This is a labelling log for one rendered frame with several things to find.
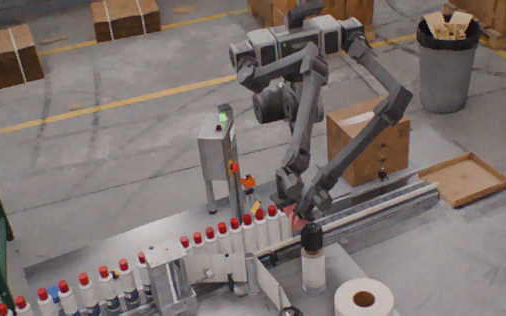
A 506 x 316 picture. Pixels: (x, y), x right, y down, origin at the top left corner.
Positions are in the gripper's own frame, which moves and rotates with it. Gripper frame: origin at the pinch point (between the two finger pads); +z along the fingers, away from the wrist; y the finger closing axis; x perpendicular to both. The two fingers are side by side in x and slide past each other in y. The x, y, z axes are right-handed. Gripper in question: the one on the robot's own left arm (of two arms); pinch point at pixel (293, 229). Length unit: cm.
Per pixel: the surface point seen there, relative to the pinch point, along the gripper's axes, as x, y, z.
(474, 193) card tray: 69, 15, -45
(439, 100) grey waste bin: 208, -152, -62
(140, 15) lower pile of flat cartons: 90, -423, 9
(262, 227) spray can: -16.8, 1.9, 1.8
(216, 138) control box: -55, 0, -26
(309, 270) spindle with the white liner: -11.5, 30.3, 1.1
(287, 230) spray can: -4.9, 2.5, 0.1
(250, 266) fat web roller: -28.2, 19.7, 10.1
